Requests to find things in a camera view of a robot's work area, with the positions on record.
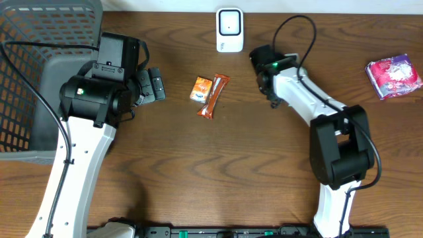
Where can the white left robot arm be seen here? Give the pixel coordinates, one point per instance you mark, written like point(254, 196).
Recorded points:
point(92, 104)

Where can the red orange snack bar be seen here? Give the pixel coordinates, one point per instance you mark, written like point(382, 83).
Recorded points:
point(219, 83)

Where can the grey plastic mesh basket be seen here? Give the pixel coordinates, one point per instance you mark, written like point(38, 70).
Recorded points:
point(48, 42)

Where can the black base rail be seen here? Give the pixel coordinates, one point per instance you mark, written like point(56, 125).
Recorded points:
point(186, 232)

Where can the white barcode scanner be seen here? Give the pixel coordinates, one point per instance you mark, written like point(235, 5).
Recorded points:
point(229, 30)

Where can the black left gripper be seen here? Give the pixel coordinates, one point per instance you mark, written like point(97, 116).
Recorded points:
point(156, 83)

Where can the purple pink pad package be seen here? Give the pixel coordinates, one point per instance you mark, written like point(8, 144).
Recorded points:
point(393, 77)

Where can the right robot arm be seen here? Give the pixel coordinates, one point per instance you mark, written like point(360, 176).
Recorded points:
point(339, 152)

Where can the small orange packet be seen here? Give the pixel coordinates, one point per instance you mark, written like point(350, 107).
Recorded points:
point(201, 90)

